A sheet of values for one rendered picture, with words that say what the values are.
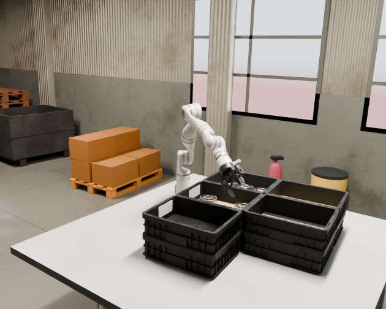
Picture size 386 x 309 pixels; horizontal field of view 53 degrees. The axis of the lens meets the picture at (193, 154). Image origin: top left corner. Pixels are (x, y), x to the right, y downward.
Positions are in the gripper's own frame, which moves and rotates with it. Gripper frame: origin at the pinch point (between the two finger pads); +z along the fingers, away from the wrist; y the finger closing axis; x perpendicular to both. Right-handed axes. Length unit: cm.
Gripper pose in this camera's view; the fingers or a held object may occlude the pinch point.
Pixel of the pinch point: (237, 189)
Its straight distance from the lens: 181.4
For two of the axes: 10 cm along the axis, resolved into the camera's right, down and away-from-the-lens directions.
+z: 3.2, 7.3, -6.0
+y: 4.6, -6.8, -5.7
